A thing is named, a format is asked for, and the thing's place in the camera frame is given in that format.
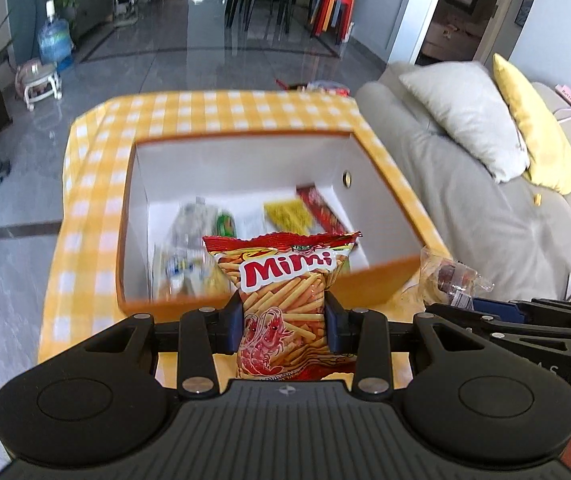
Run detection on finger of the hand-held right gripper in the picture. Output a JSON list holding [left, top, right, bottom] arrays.
[[424, 301, 571, 356], [471, 296, 571, 335]]

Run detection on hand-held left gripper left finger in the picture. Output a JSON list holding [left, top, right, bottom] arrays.
[[79, 290, 244, 395]]

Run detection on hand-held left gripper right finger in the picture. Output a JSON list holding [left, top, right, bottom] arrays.
[[324, 290, 492, 395]]

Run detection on red shrimp stick packet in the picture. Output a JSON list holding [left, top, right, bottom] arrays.
[[202, 231, 363, 385]]

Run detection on white blue snack packet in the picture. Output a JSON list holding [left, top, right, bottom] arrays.
[[155, 246, 233, 302]]

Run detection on red snack packet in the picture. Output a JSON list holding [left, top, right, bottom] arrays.
[[295, 185, 352, 235]]

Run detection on yellow noodle packet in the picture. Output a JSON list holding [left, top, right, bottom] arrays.
[[264, 198, 317, 237]]

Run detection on orange cardboard box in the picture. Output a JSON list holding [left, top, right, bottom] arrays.
[[114, 130, 452, 322]]

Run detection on clear wrapped dark snack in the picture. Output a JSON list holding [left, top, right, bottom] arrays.
[[419, 247, 495, 307]]

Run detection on grey sofa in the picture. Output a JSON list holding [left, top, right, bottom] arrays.
[[354, 61, 571, 307]]

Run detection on yellow pillow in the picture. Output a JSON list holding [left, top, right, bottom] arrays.
[[491, 52, 571, 196]]

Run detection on yellow checkered tablecloth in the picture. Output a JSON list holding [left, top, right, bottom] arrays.
[[38, 90, 453, 391]]

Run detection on grey pillow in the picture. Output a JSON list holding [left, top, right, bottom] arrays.
[[398, 61, 531, 184]]

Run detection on red wrapper on floor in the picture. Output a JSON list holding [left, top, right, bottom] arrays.
[[274, 76, 352, 97]]

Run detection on small white wheeled stool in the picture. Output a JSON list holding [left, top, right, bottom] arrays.
[[14, 60, 63, 112]]

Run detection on stacked orange red stools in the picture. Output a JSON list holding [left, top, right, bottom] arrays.
[[309, 0, 357, 44]]

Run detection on blue water jug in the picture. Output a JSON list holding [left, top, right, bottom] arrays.
[[36, 0, 76, 64]]

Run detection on framed wall picture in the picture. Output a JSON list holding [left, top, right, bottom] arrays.
[[514, 0, 537, 27]]

